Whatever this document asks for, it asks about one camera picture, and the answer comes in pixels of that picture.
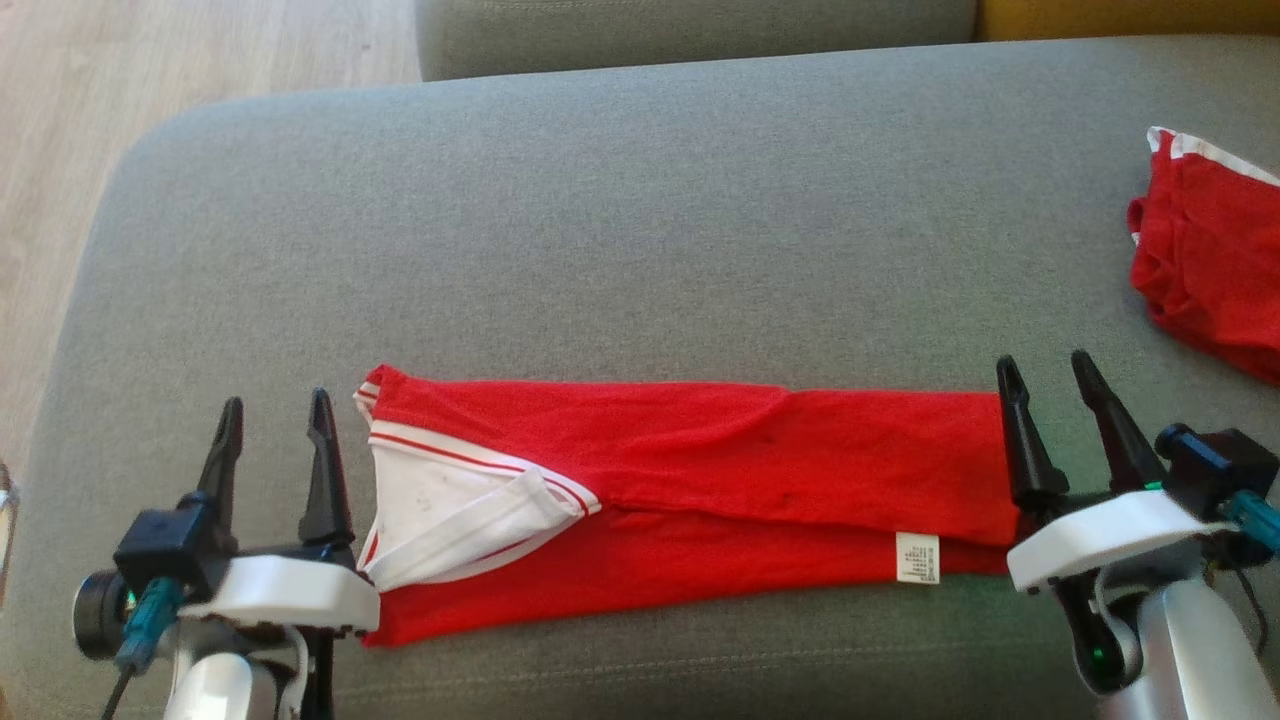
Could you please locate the clear plastic piece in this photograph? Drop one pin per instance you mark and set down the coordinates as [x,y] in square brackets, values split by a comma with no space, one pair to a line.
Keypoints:
[5,520]

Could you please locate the red jersey with white trim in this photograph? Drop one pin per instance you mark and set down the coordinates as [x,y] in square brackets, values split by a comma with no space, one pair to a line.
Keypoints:
[750,460]

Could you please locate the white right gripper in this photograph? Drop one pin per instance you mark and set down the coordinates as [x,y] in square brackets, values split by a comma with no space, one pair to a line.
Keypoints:
[1100,530]

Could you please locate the large grey sofa seat cushion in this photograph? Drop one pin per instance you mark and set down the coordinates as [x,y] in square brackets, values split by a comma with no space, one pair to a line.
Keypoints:
[650,230]

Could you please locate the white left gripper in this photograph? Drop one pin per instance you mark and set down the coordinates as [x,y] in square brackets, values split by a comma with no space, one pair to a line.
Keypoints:
[290,590]

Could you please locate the yellow sofa backrest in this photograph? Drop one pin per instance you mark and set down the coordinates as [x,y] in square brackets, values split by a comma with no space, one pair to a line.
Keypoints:
[1130,15]

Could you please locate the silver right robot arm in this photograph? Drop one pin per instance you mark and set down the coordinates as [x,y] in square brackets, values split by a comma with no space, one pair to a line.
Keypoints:
[1190,650]

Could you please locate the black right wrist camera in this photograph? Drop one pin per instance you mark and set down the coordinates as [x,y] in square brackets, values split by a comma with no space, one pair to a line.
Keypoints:
[1215,465]

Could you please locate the red mesh shorts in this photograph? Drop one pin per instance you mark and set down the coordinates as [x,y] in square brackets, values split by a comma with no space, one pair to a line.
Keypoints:
[1220,260]

